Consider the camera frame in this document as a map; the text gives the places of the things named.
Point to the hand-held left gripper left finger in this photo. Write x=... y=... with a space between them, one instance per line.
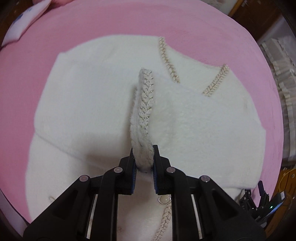
x=133 y=172

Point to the white mattress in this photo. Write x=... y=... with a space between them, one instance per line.
x=9 y=208

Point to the white fuzzy cardigan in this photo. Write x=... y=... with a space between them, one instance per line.
x=92 y=92

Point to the white pillow with blue print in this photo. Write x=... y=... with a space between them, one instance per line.
x=20 y=25

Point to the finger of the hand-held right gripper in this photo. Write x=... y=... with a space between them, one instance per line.
x=262 y=192
x=247 y=199

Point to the pink bed sheet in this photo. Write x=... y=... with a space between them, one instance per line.
x=115 y=20

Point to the white striped curtain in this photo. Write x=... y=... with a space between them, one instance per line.
x=282 y=88

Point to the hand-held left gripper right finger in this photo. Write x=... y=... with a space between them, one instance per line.
x=155 y=179

